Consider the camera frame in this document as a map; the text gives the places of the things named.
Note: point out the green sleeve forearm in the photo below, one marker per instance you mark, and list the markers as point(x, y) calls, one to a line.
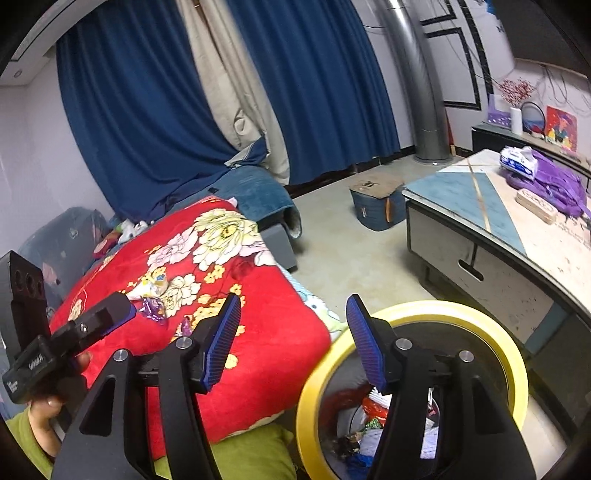
point(21, 430)

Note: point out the purple candy wrapper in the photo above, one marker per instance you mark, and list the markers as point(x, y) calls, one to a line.
point(153, 309)

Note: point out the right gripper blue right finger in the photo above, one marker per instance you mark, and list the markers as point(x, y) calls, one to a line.
point(478, 436)

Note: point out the marble top coffee table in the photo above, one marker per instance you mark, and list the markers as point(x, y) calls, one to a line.
point(478, 242)

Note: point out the orange purple snack wrapper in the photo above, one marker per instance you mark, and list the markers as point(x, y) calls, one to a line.
point(184, 328)

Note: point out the yellow rimmed black trash bin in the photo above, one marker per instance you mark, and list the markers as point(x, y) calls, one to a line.
point(442, 326)

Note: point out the purple backpack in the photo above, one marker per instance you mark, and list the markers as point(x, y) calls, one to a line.
point(560, 187)

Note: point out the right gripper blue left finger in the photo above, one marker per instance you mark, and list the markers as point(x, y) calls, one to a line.
point(108, 438)

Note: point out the white foam net sleeve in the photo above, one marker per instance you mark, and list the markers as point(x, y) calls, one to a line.
point(371, 439)

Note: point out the silver tower air conditioner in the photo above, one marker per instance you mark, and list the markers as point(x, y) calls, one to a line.
point(419, 79)

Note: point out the right blue curtain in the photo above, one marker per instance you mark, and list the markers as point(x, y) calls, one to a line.
point(323, 80)

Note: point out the blue storage stool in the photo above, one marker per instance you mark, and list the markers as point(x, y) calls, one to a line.
point(378, 200)

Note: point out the left hand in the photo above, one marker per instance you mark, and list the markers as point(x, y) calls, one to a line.
point(41, 411)

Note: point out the round glass ornament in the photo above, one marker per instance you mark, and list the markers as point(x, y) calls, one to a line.
point(533, 119)

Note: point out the blue curtain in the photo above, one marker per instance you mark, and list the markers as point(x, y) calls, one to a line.
point(323, 80)
point(137, 110)

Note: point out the beige inner curtain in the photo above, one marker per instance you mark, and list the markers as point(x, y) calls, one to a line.
point(232, 87)

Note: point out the plush toys pile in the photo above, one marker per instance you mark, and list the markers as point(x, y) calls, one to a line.
point(122, 233)

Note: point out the grey patterned sofa cushion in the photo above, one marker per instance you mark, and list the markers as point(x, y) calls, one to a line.
point(63, 250)

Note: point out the white vase red flowers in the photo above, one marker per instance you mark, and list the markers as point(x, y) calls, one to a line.
point(515, 93)

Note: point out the colourful portrait painting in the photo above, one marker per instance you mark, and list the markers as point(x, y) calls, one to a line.
point(561, 128)

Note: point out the blue sofa throw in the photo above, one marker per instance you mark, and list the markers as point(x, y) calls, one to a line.
point(260, 198)

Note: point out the red floral blanket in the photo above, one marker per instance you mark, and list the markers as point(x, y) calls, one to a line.
point(202, 279)

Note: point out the black tv cabinet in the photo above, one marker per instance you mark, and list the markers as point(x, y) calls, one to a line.
point(487, 136)

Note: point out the purple gift box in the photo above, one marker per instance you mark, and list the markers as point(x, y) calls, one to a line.
point(496, 116)

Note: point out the left blue curtain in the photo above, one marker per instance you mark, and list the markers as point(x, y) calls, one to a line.
point(137, 110)

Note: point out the tissue pack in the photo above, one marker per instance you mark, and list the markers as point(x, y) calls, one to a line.
point(520, 161)

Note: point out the green trouser leg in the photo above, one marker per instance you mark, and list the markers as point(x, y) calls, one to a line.
point(258, 456)

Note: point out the beige power strip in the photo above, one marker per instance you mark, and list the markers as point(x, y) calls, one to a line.
point(537, 205)

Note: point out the yellow white snack wrapper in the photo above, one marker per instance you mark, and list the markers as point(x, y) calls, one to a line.
point(153, 284)

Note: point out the red mesh wrapper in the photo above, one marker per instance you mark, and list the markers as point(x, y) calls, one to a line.
point(373, 403)

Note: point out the black curved television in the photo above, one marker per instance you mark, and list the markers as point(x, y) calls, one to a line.
point(553, 32)

